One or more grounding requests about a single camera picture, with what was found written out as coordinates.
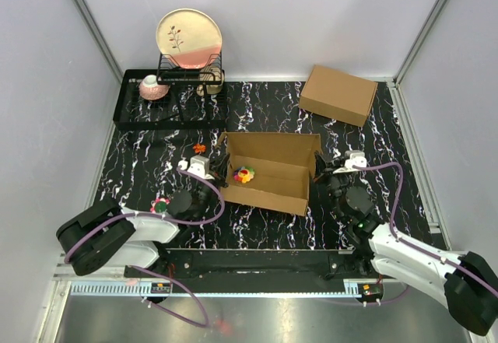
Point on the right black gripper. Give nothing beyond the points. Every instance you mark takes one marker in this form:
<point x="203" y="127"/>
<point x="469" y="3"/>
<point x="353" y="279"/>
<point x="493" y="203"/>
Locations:
<point x="324" y="168"/>

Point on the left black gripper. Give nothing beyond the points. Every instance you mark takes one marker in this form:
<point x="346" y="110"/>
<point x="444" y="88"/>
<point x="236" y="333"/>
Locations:
<point x="219" y="169"/>

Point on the rainbow flower toy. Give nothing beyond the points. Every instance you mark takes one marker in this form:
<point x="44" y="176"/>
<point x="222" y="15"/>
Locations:
<point x="244" y="174"/>

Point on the brown cardboard box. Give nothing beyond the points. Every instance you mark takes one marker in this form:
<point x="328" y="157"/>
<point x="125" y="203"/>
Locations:
<point x="284" y="164"/>
<point x="337" y="95"/>

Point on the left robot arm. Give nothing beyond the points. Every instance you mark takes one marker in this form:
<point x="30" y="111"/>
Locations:
<point x="108" y="233"/>

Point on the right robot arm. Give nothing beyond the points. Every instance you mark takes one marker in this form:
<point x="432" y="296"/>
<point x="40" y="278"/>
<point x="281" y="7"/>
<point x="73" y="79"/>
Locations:
<point x="464" y="284"/>

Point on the closed brown cardboard box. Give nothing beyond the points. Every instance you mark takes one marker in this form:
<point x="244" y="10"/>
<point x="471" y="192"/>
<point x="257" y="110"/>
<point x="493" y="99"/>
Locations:
<point x="337" y="95"/>

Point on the small orange flower toy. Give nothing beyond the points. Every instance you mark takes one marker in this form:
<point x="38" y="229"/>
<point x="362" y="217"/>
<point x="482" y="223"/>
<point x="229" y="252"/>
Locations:
<point x="199" y="148"/>

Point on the small cream plate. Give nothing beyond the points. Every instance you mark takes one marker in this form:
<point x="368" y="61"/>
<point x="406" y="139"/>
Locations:
<point x="212" y="79"/>

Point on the small pink bowl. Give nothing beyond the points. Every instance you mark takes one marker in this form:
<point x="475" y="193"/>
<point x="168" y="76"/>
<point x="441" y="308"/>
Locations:
<point x="151" y="90"/>

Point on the large cream pink plate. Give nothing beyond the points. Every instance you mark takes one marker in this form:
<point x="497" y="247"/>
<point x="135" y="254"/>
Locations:
<point x="190" y="38"/>

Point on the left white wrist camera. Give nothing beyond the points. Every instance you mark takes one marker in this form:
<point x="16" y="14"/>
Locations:
<point x="197" y="165"/>

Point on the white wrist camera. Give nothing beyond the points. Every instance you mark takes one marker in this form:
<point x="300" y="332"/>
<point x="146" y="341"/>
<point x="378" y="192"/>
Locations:
<point x="353" y="161"/>
<point x="197" y="165"/>

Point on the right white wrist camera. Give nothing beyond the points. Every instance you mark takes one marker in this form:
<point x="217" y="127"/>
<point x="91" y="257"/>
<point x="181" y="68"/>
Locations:
<point x="353" y="161"/>

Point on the black wire dish rack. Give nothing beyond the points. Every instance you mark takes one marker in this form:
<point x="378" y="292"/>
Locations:
<point x="180" y="109"/>

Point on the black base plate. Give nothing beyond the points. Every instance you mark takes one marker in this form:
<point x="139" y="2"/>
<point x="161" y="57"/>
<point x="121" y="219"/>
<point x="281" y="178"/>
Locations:
<point x="262" y="271"/>

